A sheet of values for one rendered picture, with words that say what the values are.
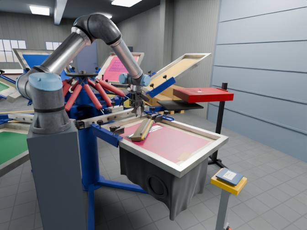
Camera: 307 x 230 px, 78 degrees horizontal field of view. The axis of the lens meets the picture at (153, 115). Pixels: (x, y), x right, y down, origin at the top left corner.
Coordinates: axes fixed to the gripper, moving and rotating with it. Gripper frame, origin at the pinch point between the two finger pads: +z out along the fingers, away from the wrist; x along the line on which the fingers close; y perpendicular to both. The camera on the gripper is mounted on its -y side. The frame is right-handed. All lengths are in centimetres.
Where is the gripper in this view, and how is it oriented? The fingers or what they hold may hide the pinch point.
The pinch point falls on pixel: (139, 116)
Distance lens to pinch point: 147.7
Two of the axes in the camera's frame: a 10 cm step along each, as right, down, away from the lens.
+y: -6.8, 2.0, -7.1
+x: 7.3, 2.2, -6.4
